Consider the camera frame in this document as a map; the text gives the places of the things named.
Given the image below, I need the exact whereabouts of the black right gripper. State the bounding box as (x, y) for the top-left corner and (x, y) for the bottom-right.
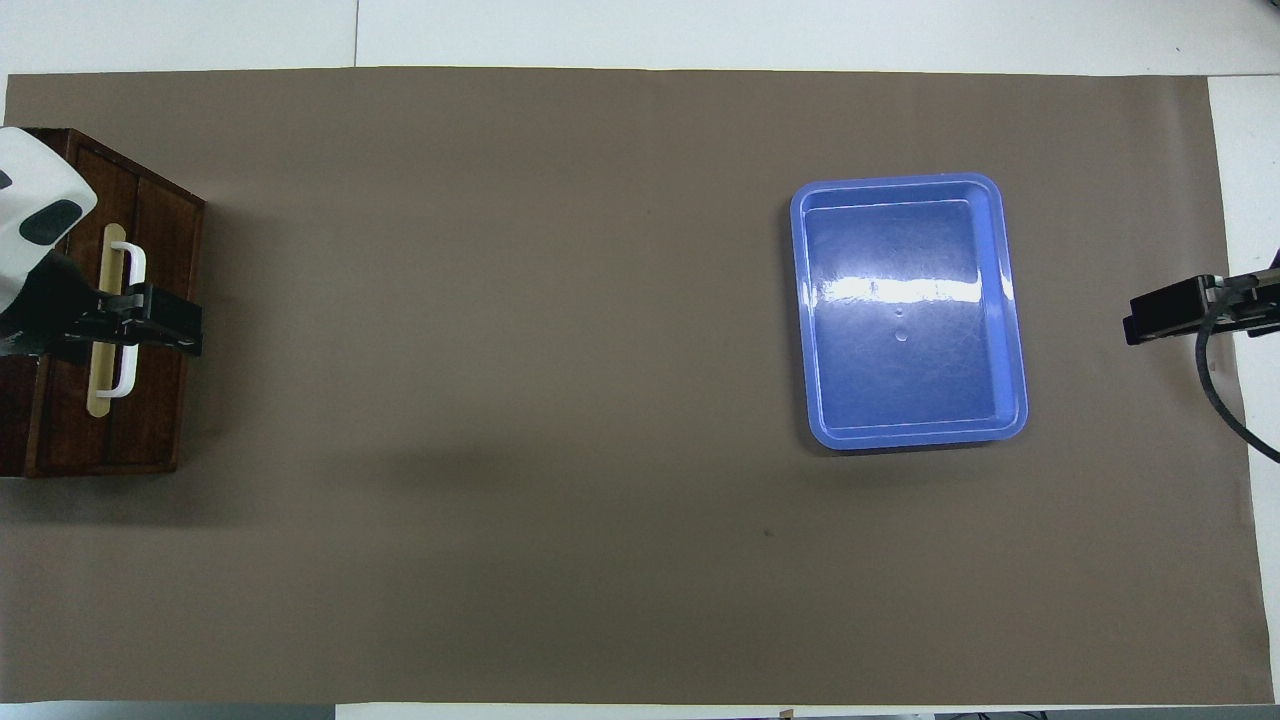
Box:
(1122, 268), (1280, 346)

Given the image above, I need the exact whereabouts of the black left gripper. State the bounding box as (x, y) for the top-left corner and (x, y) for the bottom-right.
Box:
(0, 255), (206, 363)

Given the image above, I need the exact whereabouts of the white drawer handle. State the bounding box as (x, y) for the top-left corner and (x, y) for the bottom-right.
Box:
(95, 242), (148, 399)

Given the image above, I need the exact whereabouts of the tan handle backing strip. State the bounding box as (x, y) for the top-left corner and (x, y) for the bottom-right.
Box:
(87, 222), (127, 418)

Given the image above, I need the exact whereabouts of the wooden drawer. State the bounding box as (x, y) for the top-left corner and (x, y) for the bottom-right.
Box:
(25, 130), (141, 476)

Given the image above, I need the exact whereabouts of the dark wooden cabinet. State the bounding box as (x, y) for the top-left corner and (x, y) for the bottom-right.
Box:
(0, 128), (206, 479)

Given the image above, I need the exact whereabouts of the blue plastic tray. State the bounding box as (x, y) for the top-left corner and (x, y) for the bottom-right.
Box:
(790, 173), (1029, 451)

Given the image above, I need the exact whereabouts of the brown table mat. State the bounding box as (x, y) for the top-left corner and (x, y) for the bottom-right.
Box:
(0, 67), (1276, 706)

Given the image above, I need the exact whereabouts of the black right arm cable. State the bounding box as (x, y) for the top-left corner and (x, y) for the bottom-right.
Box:
(1195, 280), (1280, 466)

